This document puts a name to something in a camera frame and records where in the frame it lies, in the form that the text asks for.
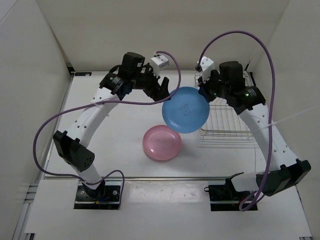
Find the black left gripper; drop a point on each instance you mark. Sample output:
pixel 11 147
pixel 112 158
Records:
pixel 148 70

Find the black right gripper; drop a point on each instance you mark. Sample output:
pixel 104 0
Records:
pixel 204 87

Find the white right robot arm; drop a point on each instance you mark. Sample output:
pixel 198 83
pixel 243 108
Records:
pixel 284 169

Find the white cable tie right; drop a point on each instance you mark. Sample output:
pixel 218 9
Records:
pixel 274 123

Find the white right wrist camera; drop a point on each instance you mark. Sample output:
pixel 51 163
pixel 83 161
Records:
pixel 205 65

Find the blue plastic plate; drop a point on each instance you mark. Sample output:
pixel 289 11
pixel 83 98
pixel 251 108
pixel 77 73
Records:
pixel 187 111

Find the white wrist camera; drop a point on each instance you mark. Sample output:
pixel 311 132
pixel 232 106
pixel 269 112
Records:
pixel 158 62
pixel 205 65

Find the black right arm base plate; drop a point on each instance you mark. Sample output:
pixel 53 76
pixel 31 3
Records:
pixel 222 201

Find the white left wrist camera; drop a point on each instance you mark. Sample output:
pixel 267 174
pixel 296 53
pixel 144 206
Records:
pixel 158 62

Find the pink plastic plate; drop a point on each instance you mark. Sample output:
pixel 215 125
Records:
pixel 161 143

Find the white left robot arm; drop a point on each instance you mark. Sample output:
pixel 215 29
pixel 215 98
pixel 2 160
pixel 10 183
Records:
pixel 72 144

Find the chrome wire dish rack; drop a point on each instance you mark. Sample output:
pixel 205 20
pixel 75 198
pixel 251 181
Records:
pixel 223 124

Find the aluminium front table rail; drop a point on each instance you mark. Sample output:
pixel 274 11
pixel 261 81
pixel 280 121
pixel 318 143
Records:
pixel 199 178

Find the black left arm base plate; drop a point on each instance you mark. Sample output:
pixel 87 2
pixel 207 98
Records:
pixel 107 196

